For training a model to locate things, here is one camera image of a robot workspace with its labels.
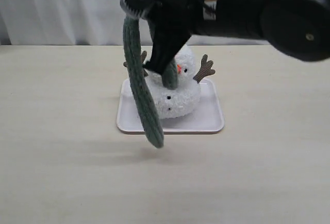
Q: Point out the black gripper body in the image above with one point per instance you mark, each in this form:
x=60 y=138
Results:
x=198 y=16

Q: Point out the white rectangular tray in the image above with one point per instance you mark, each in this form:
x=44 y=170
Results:
x=207 y=118

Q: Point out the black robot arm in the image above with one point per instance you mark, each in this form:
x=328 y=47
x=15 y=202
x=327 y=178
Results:
x=297 y=28

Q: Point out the white curtain backdrop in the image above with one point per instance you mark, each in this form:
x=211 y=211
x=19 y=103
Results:
x=61 y=22

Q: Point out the white plush snowman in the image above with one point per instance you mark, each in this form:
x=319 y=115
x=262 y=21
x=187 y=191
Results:
x=179 y=94

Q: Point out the green fuzzy scarf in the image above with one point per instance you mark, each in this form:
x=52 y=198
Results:
x=145 y=105

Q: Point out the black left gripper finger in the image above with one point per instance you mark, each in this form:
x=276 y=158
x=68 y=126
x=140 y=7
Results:
x=167 y=40

